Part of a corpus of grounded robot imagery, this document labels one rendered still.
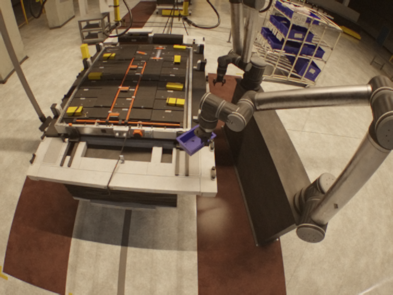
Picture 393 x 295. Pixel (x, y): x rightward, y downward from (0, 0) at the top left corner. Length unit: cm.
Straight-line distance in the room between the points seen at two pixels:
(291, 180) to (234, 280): 122
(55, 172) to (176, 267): 149
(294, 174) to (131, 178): 136
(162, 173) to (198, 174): 29
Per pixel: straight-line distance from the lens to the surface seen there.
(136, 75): 230
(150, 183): 160
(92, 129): 187
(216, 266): 231
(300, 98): 103
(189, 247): 229
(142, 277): 228
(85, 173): 177
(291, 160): 193
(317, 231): 134
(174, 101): 187
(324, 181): 150
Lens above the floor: 226
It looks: 53 degrees down
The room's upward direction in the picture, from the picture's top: 10 degrees clockwise
